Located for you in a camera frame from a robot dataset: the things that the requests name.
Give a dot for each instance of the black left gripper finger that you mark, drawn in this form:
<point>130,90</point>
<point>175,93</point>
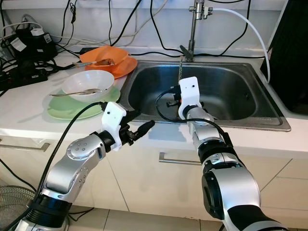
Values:
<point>136,138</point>
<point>145,126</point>

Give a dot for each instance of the metal spoon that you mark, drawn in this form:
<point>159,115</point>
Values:
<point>72,93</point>

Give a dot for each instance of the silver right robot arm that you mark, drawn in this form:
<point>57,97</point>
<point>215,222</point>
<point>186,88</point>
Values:
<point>231,187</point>

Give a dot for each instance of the white cabinet drawer front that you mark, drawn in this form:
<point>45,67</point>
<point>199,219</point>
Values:
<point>19,159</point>
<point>154,187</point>

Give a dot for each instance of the orange plate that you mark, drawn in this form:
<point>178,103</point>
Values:
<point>125,68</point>

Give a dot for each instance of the stainless steel sink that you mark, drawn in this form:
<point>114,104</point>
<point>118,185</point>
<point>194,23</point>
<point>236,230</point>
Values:
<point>236,86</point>

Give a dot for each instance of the green plate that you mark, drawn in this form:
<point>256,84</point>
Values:
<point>65,110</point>

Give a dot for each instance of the chrome faucet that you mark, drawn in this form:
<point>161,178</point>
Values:
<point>193,29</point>

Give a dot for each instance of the orange bowl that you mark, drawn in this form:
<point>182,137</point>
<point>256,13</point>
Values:
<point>115,52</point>

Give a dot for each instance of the brown food scraps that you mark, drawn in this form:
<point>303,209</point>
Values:
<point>106,62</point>

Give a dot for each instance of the metal fork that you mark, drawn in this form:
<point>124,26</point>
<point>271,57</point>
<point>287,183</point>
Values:
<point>89,62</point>

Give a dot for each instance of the black power strip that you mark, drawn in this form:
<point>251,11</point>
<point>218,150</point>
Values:
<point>24,77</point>

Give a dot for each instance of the black appliance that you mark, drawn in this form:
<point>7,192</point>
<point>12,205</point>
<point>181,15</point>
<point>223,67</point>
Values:
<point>293,57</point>

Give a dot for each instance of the black charger box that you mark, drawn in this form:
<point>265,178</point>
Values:
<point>33,48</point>

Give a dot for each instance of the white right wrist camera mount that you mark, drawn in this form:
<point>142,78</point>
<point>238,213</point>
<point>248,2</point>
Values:
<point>190,91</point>

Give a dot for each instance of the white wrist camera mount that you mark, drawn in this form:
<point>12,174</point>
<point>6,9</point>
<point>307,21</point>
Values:
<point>190,91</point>
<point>114,118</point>

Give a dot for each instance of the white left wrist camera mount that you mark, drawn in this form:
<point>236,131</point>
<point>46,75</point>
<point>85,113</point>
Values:
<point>114,118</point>

